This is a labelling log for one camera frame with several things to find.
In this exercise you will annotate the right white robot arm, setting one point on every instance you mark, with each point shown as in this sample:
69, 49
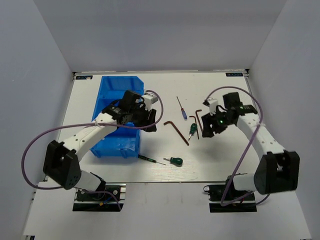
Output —
278, 168

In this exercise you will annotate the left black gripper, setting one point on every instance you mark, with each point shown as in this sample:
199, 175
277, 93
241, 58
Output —
146, 122

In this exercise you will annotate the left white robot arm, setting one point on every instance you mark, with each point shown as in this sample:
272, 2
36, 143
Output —
62, 159

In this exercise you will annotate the corner label sticker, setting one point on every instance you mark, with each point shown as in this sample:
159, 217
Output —
234, 74
84, 77

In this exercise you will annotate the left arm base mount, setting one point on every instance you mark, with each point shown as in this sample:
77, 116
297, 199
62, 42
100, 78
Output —
100, 202

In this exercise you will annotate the right corner label sticker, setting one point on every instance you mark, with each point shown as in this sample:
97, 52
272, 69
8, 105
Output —
234, 74

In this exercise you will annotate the green stubby screwdriver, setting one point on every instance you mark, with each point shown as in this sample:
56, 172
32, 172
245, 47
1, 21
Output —
193, 129
175, 161

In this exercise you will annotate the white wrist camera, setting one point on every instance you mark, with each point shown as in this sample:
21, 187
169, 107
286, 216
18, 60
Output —
149, 99
212, 104

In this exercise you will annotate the medium dark hex key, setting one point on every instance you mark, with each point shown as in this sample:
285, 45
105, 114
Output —
198, 119

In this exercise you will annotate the large dark hex key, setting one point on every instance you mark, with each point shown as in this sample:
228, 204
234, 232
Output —
177, 130

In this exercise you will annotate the blue handled screwdriver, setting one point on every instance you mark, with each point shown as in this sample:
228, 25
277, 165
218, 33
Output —
183, 112

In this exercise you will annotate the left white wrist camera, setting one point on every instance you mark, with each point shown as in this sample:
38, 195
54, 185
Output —
149, 99

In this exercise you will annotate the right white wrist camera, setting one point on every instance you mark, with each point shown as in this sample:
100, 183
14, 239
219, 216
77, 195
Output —
212, 104

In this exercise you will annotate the black green precision screwdriver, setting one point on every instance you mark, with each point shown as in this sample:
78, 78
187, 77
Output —
149, 159

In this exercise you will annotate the left corner label sticker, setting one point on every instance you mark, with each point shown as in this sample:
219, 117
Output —
84, 77

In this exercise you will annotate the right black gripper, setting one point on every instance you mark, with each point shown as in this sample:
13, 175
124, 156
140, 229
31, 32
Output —
207, 120

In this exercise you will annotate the blue plastic sorting bin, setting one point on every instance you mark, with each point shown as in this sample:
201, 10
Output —
124, 142

